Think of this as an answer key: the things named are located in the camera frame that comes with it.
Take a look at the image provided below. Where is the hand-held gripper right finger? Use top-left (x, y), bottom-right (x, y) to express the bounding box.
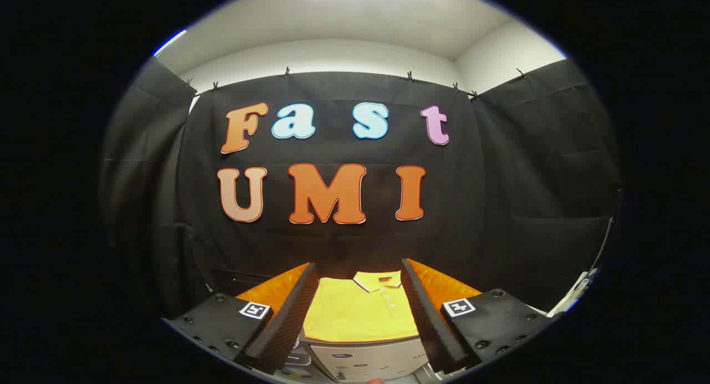
top-left (400, 257), bottom-right (555, 373)

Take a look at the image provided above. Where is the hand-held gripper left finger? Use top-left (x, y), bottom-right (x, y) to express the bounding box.
top-left (166, 262), bottom-right (321, 375)

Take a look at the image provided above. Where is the yellow polo shirt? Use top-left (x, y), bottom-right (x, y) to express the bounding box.
top-left (303, 271), bottom-right (420, 343)

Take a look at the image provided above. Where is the silver washing machine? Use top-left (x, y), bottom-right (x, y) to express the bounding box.
top-left (277, 334), bottom-right (444, 383)

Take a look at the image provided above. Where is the white board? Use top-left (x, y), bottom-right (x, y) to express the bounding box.
top-left (546, 269), bottom-right (599, 318)

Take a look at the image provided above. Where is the black backdrop cloth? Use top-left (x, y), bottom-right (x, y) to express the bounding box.
top-left (100, 57), bottom-right (622, 318)

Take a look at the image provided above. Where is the ceiling light strip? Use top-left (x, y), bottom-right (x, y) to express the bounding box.
top-left (153, 30), bottom-right (187, 56)

